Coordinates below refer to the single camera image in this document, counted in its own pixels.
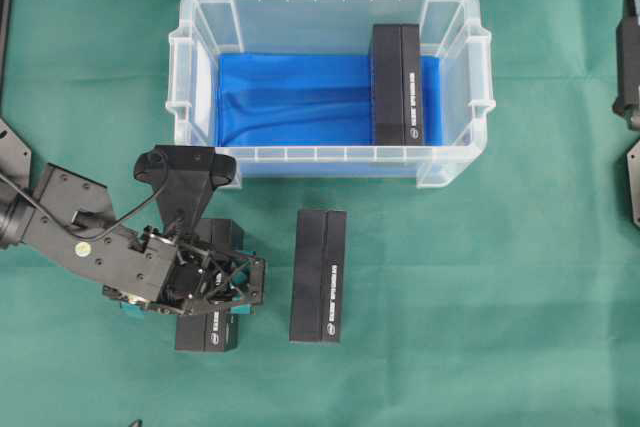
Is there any black box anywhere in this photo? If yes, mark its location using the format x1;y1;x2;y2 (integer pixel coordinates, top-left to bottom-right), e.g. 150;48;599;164
289;209;347;343
175;219;244;353
369;24;424;146

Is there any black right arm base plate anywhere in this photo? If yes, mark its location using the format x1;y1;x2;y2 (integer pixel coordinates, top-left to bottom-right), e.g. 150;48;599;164
626;140;640;228

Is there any clear plastic storage case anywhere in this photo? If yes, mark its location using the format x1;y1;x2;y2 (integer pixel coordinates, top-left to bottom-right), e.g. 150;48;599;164
166;0;495;188

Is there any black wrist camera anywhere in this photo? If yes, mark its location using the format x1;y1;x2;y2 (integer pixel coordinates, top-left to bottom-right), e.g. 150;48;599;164
133;145;237;231

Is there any blue cloth liner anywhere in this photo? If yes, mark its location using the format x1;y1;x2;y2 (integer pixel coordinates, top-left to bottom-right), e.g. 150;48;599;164
212;51;444;178

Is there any black camera cable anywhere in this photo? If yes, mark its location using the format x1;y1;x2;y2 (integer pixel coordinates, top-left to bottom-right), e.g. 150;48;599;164
0;156;171;241

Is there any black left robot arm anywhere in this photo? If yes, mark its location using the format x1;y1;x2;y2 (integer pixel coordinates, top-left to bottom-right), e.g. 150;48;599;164
1;150;266;317

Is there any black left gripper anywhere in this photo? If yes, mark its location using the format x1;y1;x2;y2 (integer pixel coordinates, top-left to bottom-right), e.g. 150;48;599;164
102;232;266;320

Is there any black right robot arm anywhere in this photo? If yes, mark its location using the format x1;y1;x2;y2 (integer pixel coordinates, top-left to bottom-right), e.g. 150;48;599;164
612;0;639;131

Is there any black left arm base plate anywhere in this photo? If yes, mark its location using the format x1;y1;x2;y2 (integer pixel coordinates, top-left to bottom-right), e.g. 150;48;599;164
0;119;31;188

